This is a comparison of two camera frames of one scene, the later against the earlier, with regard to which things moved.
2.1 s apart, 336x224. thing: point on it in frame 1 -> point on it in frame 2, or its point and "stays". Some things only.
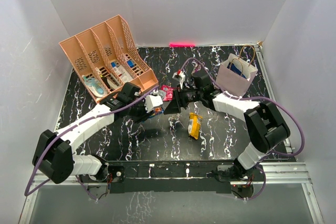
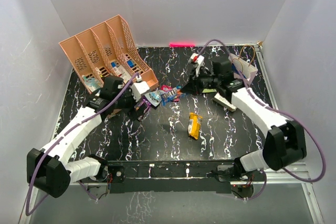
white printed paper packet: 123,74 stays
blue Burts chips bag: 235,69 stays
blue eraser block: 130,63 stays
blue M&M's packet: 158,110 -> 173,94
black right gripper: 174,107 -> 193,87
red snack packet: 169,91 stays
